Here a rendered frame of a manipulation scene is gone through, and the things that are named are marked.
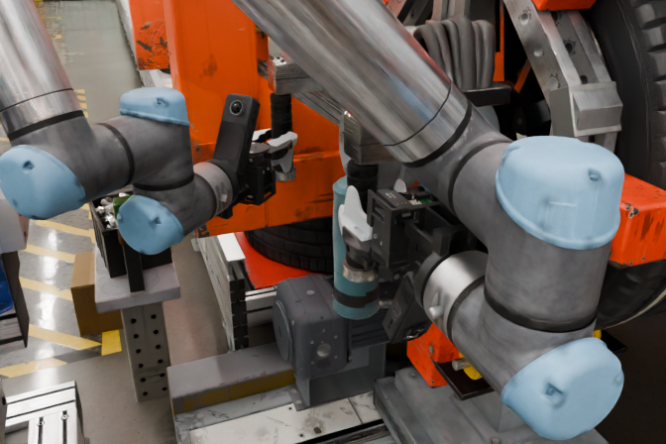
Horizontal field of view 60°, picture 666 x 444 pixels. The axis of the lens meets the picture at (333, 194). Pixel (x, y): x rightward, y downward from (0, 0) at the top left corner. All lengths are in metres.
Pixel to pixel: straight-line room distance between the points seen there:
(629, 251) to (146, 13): 2.73
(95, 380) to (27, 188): 1.26
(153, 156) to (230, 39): 0.56
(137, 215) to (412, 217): 0.33
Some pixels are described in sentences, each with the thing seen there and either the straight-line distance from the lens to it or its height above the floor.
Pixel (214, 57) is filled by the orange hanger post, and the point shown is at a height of 0.91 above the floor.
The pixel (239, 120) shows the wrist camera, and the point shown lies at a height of 0.89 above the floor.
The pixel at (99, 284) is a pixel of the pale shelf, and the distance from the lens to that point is 1.35.
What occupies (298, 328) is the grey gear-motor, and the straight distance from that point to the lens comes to 1.25.
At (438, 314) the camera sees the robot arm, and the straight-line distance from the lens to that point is 0.48.
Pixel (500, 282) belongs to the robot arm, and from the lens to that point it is 0.40.
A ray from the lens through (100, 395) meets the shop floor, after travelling 1.77.
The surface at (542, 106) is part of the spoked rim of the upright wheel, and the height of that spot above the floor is 0.91.
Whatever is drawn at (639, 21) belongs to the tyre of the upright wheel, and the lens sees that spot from 0.73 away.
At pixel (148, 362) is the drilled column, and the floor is 0.12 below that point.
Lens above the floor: 1.13
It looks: 24 degrees down
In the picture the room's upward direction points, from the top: straight up
